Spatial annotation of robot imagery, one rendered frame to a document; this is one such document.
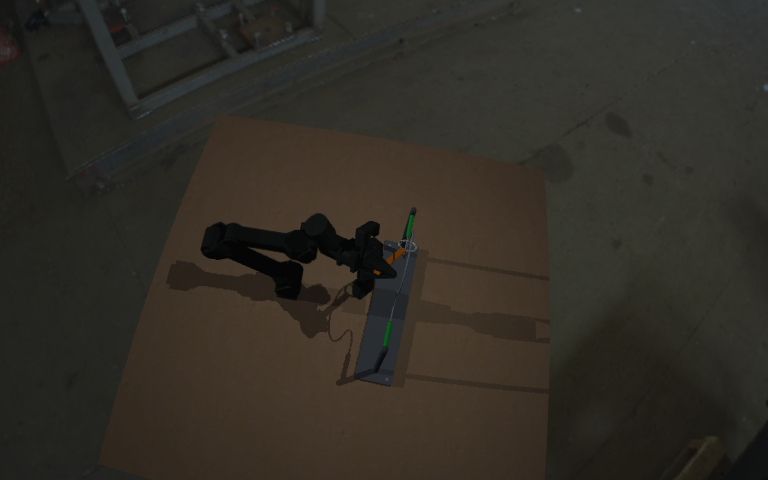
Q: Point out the orange handle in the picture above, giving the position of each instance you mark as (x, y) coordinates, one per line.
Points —
(397, 254)

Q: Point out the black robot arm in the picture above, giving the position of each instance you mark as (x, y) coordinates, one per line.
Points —
(232, 241)

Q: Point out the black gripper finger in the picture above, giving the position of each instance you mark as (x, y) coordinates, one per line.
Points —
(368, 274)
(375, 261)

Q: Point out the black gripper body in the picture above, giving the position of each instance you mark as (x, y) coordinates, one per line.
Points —
(351, 253)

